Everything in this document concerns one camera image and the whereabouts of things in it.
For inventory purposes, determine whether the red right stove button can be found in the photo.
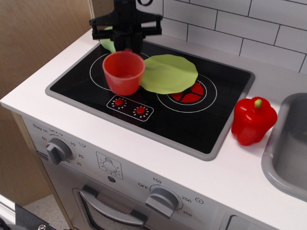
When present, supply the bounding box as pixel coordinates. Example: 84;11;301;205
136;107;146;115

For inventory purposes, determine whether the green toy pear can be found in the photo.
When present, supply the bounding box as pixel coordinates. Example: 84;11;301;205
100;26;116;53

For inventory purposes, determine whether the black toy stovetop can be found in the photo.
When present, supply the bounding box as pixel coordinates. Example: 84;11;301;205
46;42;255;161

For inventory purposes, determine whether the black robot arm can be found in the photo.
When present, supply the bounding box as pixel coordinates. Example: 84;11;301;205
89;0;163;54

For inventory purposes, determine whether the grey temperature knob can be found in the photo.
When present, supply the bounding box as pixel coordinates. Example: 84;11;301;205
145;186;179;219

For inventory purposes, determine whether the red stove button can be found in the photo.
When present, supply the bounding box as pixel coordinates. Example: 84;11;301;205
114;98;124;107
136;107;146;115

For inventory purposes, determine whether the grey oven door handle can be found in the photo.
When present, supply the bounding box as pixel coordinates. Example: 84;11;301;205
80;186;148;228

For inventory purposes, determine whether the red plastic cup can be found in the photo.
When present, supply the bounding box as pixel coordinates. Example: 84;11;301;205
102;50;145;96

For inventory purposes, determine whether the red left stove button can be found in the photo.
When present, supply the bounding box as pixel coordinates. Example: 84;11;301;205
114;98;124;107

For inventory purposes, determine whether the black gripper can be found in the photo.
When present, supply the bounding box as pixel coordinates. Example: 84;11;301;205
89;10;163;55

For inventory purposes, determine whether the grey timer knob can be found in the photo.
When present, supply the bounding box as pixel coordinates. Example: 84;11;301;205
46;138;72;165

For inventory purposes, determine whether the green plastic plate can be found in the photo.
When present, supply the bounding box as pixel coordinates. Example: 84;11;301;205
141;54;198;94

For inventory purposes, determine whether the red toy bell pepper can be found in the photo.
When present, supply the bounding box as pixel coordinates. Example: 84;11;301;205
231;97;278;146

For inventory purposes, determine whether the grey toy sink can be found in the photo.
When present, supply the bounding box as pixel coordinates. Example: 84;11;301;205
261;93;307;201

